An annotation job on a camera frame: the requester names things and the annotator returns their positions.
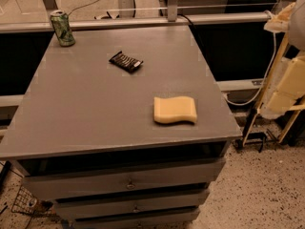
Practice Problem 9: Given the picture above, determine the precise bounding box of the yellow wavy sponge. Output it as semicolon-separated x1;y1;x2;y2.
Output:
153;96;197;124

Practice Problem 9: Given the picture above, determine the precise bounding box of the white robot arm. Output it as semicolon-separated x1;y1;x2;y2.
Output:
264;0;305;51

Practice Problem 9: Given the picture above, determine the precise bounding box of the black rxbar chocolate wrapper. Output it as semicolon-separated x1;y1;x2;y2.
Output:
109;51;143;73

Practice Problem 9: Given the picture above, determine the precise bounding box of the grey drawer cabinet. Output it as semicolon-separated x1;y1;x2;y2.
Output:
0;25;243;229

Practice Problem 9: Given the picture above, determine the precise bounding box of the middle grey drawer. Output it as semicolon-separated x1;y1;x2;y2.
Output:
55;187;210;220

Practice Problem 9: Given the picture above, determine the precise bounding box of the grey drawer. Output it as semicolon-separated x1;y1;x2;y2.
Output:
22;158;225;200
55;187;210;220
73;207;199;229

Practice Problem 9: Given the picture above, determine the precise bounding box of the bottom grey drawer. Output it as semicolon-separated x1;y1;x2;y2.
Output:
73;207;199;229

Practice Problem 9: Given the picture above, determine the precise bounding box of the green soda can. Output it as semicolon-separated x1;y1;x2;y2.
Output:
51;10;75;47

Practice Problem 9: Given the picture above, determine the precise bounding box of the top grey drawer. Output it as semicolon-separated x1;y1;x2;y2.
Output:
22;158;225;200

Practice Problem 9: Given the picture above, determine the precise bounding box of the grey metal railing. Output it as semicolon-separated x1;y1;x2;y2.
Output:
0;11;271;33

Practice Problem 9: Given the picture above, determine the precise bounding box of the white cable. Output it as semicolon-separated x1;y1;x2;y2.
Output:
222;31;278;107

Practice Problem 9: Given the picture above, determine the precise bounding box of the black cable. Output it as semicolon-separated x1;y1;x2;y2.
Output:
178;13;201;43

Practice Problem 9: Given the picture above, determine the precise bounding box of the wire basket on floor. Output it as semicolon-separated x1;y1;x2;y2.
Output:
11;186;54;218

